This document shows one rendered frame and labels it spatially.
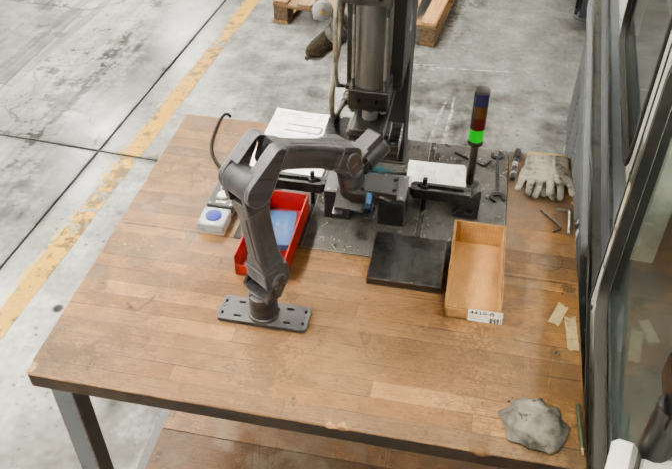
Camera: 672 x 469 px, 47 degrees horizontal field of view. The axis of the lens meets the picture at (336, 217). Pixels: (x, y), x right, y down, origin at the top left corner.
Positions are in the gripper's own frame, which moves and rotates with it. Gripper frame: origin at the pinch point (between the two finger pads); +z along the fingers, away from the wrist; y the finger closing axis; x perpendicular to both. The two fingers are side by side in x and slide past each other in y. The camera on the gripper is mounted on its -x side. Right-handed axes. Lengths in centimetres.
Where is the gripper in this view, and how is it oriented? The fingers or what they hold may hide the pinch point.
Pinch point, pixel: (353, 203)
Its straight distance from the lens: 182.7
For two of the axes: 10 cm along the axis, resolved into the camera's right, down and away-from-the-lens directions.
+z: 0.6, 3.6, 9.3
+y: 1.8, -9.2, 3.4
